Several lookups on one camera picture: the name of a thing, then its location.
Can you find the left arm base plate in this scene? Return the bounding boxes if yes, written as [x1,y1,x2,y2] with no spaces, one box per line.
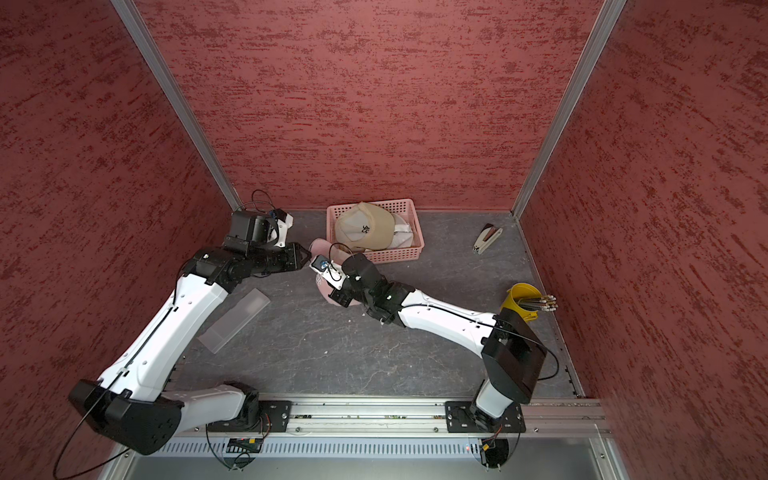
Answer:
[207,400,292,435]

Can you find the pink plastic basket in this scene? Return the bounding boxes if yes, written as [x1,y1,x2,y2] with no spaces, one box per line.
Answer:
[326,199,424,264]

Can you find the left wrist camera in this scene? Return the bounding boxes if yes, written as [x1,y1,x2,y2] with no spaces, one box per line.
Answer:
[268,209,294,248]

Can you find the pink baseball cap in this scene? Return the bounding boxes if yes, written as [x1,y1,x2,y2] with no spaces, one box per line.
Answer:
[310,238,355,307]

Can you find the pens in cup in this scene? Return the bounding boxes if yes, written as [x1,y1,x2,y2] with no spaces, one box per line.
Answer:
[516,295,558,312]

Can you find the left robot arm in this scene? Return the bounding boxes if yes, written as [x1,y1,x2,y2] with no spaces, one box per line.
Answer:
[69,209,311,455]

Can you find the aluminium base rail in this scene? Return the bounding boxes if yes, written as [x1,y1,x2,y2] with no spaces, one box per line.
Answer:
[128,395,610,436]

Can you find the yellow pen cup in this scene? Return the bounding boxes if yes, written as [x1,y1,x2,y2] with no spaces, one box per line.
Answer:
[501,283,542,322]

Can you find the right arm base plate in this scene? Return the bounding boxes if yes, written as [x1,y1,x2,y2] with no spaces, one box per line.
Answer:
[444,401,526,435]

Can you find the beige baseball cap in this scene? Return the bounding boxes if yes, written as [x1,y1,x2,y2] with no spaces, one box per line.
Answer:
[334,202,414,251]

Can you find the stapler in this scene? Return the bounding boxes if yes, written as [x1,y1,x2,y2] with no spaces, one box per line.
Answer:
[472,224,504,255]

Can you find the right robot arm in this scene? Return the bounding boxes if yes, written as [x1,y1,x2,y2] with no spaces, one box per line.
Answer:
[311,254,548,420]

